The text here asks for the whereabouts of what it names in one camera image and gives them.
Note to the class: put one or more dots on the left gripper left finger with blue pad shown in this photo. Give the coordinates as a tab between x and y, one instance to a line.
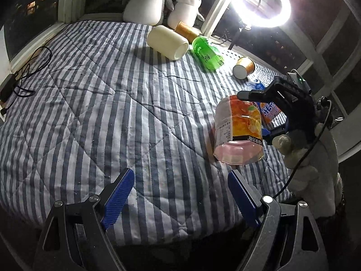
114	196

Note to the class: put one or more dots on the blue orange labelled cup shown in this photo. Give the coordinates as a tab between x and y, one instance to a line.
268	110

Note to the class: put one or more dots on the brown paper cup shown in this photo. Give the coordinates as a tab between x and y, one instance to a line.
244	67

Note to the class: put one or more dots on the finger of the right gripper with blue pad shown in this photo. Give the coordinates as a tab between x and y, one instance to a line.
269	131
262	96

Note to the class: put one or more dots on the ring light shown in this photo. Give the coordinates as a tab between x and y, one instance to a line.
251	18

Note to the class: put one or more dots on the striped blue white quilt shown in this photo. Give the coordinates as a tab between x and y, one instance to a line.
104	101

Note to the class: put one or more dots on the hand in fuzzy grey glove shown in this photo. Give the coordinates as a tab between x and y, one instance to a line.
317	180

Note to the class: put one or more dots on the large penguin plush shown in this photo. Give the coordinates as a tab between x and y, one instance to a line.
146	12

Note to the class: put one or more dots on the black tripod stand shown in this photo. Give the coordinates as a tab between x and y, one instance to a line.
237	35

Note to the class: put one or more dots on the small penguin plush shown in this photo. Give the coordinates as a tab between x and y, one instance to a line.
186	11

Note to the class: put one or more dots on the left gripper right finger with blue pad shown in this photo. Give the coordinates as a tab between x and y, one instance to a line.
247	200

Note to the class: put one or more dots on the pink cup with orange label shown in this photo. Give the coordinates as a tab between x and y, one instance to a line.
238	132

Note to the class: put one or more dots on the green plastic cup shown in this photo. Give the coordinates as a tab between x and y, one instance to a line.
207	53

